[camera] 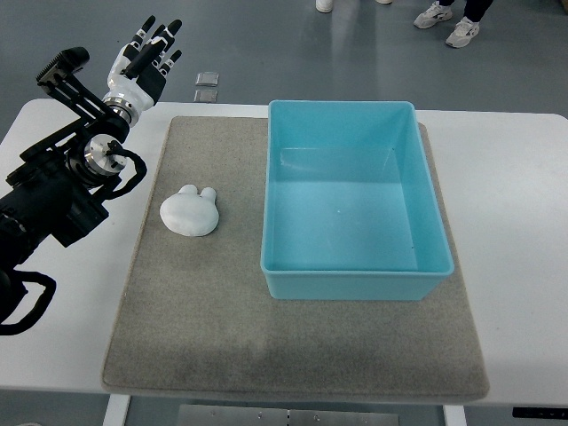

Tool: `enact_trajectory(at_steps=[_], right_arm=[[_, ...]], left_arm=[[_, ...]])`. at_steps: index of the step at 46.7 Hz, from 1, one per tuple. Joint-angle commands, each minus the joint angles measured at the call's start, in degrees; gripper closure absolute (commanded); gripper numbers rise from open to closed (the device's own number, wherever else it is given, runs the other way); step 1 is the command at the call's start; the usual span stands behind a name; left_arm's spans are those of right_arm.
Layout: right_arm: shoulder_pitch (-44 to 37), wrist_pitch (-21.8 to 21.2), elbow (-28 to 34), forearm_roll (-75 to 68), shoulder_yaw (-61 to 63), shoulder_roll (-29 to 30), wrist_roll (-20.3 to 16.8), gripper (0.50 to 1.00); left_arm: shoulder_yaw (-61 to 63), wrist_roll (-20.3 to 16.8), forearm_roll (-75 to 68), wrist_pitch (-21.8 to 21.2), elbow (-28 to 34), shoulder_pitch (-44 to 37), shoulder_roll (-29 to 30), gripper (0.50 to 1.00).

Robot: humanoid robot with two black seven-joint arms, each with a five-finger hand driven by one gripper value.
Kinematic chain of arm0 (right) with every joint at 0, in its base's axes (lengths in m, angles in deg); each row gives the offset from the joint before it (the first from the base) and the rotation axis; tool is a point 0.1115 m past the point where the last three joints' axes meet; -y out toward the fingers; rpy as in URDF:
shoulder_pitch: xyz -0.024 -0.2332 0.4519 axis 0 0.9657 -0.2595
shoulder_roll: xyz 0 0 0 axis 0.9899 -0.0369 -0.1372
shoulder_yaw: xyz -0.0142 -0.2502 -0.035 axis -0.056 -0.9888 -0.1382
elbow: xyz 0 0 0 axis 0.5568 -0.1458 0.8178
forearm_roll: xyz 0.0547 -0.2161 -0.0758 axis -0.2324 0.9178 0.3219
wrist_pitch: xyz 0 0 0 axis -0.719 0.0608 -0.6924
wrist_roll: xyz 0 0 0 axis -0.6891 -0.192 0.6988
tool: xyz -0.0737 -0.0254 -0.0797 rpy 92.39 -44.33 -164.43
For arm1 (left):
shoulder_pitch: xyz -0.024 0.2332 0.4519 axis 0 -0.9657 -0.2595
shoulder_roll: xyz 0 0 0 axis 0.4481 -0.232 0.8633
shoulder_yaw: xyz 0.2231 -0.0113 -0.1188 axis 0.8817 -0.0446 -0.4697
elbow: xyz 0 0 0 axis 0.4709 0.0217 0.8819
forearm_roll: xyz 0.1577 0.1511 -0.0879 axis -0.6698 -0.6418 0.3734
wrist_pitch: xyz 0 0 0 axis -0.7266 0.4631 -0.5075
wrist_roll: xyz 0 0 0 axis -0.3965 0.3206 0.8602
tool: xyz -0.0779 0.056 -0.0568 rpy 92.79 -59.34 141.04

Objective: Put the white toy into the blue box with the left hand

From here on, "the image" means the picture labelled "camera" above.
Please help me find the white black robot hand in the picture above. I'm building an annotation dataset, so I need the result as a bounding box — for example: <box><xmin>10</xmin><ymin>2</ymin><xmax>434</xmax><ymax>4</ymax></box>
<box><xmin>103</xmin><ymin>16</ymin><xmax>182</xmax><ymax>114</ymax></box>

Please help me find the white plush rabbit toy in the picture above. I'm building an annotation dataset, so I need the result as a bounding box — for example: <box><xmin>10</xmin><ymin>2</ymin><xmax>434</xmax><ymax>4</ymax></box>
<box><xmin>160</xmin><ymin>185</ymin><xmax>219</xmax><ymax>237</ymax></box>

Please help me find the blue plastic box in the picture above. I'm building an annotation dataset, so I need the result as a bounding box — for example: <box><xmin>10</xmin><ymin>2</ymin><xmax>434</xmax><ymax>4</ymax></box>
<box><xmin>260</xmin><ymin>100</ymin><xmax>454</xmax><ymax>301</ymax></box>

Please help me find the upper floor socket plate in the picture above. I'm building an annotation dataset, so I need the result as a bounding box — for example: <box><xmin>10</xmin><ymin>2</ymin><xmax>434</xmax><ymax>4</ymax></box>
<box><xmin>195</xmin><ymin>71</ymin><xmax>219</xmax><ymax>87</ymax></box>

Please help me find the floor socket plate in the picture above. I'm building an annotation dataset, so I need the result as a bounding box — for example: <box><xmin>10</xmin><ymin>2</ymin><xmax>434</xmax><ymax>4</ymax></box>
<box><xmin>195</xmin><ymin>71</ymin><xmax>219</xmax><ymax>87</ymax></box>
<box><xmin>193</xmin><ymin>89</ymin><xmax>218</xmax><ymax>103</ymax></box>

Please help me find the lower floor socket plate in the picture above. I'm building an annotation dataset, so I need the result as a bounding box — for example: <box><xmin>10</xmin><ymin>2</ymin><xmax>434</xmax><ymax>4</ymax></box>
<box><xmin>193</xmin><ymin>89</ymin><xmax>218</xmax><ymax>103</ymax></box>

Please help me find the grey felt mat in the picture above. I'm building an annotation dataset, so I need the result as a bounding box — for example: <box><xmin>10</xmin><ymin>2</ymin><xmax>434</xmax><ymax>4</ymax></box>
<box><xmin>101</xmin><ymin>116</ymin><xmax>489</xmax><ymax>403</ymax></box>

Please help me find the white sneaker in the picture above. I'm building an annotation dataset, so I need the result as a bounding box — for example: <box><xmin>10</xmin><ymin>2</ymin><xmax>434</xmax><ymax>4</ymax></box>
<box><xmin>414</xmin><ymin>1</ymin><xmax>453</xmax><ymax>29</ymax></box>
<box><xmin>446</xmin><ymin>18</ymin><xmax>480</xmax><ymax>49</ymax></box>

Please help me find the left white table leg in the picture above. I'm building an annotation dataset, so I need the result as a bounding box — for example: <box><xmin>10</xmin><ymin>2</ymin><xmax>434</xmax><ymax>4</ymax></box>
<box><xmin>102</xmin><ymin>394</ymin><xmax>130</xmax><ymax>426</ymax></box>

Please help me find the white table leg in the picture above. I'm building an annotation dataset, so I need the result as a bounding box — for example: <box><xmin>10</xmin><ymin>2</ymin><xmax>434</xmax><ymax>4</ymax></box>
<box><xmin>102</xmin><ymin>394</ymin><xmax>130</xmax><ymax>426</ymax></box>
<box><xmin>443</xmin><ymin>405</ymin><xmax>467</xmax><ymax>426</ymax></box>

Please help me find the white sneaker far right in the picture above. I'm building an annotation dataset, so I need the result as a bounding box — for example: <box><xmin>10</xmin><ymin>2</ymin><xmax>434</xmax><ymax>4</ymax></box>
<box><xmin>446</xmin><ymin>18</ymin><xmax>480</xmax><ymax>49</ymax></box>

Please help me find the right white table leg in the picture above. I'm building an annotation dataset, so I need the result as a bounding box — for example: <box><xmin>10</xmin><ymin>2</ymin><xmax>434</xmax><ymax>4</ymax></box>
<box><xmin>443</xmin><ymin>405</ymin><xmax>467</xmax><ymax>426</ymax></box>

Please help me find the black label under table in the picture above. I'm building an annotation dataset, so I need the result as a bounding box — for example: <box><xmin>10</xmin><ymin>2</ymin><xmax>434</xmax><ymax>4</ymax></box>
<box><xmin>512</xmin><ymin>406</ymin><xmax>568</xmax><ymax>420</ymax></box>

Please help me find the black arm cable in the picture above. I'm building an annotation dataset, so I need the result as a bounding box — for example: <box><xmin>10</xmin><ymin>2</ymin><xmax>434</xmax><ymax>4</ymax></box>
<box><xmin>0</xmin><ymin>271</ymin><xmax>58</xmax><ymax>336</ymax></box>

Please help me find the metal base plate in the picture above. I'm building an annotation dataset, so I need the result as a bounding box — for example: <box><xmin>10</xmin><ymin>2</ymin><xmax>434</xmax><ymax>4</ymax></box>
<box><xmin>177</xmin><ymin>405</ymin><xmax>400</xmax><ymax>426</ymax></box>

